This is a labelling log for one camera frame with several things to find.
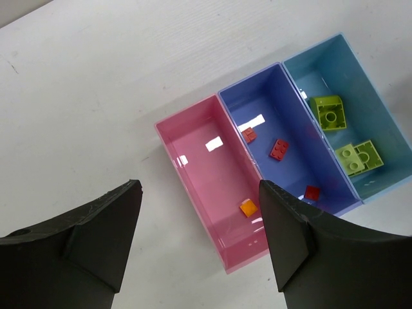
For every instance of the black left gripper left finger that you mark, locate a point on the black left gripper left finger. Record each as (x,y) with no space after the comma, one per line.
(75,260)

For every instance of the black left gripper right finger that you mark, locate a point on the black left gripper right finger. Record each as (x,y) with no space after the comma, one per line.
(322,261)

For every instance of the red square lego brick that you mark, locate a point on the red square lego brick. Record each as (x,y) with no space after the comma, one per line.
(312,193)

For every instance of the orange lego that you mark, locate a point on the orange lego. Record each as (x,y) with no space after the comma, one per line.
(248,208)

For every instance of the small red lego brick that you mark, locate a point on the small red lego brick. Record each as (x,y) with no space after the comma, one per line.
(249,135)

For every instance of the green lego block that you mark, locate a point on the green lego block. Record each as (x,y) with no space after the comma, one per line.
(329,112)

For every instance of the light blue bin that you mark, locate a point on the light blue bin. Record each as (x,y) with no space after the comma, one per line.
(331,67)

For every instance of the pale green lego brick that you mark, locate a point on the pale green lego brick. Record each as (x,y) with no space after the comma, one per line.
(349,159)

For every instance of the lime green lego brick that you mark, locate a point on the lime green lego brick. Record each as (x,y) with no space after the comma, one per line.
(369,156)

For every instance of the pink bin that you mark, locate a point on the pink bin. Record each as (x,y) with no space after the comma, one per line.
(218,174)

